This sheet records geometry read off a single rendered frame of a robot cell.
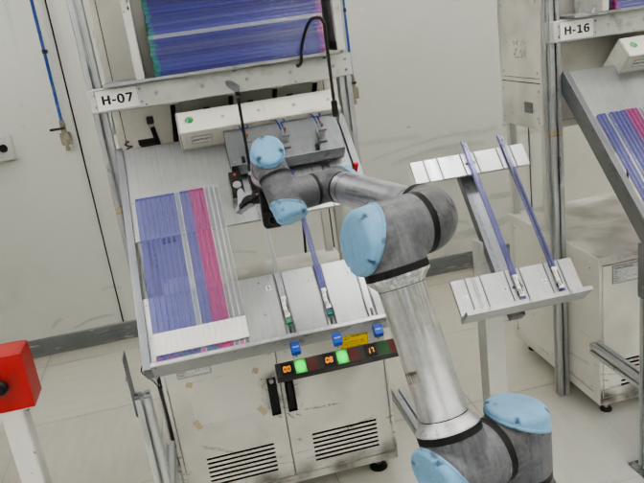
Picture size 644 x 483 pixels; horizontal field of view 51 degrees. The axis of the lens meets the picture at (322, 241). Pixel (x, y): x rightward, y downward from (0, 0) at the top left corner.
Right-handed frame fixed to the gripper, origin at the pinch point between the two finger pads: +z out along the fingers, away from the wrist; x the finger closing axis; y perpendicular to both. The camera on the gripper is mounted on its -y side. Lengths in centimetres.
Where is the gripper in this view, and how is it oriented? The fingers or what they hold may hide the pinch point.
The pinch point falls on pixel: (265, 210)
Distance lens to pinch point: 182.9
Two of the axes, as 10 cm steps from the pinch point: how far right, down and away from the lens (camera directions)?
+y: -2.2, -9.4, 2.5
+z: -1.0, 2.8, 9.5
